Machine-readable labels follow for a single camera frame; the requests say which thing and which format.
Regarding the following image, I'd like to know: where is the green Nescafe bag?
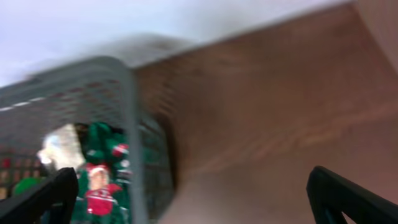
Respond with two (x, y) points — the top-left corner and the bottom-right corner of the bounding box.
(71, 122), (132, 224)

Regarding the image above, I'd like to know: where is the grey plastic basket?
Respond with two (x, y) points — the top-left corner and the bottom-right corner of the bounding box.
(1, 57), (174, 223)

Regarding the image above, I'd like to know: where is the green lid jar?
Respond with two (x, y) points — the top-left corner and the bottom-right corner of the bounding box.
(12, 177), (44, 196)

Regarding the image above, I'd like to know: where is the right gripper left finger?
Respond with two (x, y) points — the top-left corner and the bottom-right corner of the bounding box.
(1, 167), (78, 224)

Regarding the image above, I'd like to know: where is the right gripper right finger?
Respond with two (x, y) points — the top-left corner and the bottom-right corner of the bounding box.
(306, 166), (397, 224)

